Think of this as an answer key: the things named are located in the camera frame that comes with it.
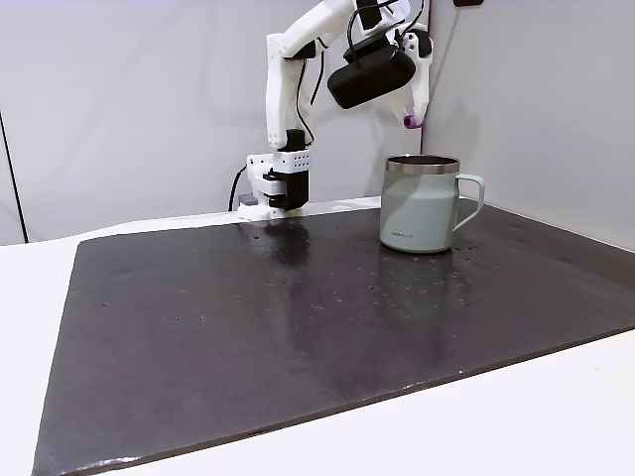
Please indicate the dark brown table mat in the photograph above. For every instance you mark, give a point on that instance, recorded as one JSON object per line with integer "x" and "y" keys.
{"x": 297, "y": 347}

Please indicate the pale green steel-rimmed mug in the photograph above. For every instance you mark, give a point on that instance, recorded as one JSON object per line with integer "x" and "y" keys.
{"x": 417, "y": 208}

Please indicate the black wall-mounted object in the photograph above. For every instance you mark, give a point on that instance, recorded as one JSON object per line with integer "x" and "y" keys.
{"x": 468, "y": 2}

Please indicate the black oval camera box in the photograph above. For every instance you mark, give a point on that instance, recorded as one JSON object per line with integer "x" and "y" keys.
{"x": 369, "y": 79}

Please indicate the purple pen grip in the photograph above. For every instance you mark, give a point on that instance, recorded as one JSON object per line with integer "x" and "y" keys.
{"x": 414, "y": 122}

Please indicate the grey connector block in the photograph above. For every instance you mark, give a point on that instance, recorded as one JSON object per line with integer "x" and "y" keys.
{"x": 248, "y": 200}

